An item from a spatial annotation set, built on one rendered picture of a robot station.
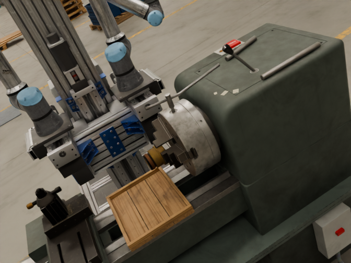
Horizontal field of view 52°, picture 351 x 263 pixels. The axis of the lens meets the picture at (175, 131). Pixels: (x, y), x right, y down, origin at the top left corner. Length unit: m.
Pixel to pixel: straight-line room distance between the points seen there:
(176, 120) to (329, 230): 0.97
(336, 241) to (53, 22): 1.82
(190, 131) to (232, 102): 0.20
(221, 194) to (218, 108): 0.40
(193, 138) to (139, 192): 0.46
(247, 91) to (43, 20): 1.15
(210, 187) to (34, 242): 0.82
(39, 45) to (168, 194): 1.03
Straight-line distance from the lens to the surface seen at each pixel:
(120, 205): 1.72
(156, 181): 1.73
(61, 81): 2.12
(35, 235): 1.83
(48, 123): 1.98
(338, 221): 1.98
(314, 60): 1.52
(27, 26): 2.05
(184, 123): 1.42
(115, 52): 1.94
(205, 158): 1.46
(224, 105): 1.36
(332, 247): 2.08
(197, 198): 1.62
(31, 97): 1.94
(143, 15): 1.90
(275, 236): 1.79
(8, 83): 2.06
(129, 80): 1.99
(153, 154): 1.50
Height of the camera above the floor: 1.95
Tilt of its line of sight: 32 degrees down
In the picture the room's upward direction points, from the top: 24 degrees counter-clockwise
